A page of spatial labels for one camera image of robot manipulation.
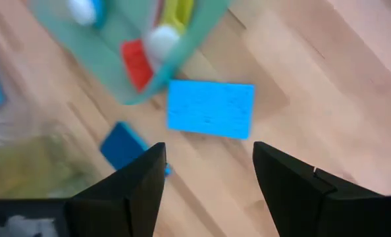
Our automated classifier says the blue dish brush white head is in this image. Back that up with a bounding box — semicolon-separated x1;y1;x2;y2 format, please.
65;0;107;29

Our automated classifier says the yellow-green long brush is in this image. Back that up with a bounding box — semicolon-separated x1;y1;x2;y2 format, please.
175;0;196;32

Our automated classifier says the clear yellow-green soap bottle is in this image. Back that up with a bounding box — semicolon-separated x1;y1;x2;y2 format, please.
0;131;96;199

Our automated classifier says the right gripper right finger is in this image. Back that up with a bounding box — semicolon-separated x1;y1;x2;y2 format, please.
253;141;391;237

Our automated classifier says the teal plastic sink caddy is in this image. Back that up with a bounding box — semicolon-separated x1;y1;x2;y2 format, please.
27;0;231;106

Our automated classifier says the yellow brush with white head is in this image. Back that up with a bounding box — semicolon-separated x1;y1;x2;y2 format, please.
144;0;183;63

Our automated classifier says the clear plastic bin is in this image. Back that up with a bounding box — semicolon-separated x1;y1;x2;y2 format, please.
0;92;97;200

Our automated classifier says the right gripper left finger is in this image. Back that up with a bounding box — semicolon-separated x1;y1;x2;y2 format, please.
66;142;168;237

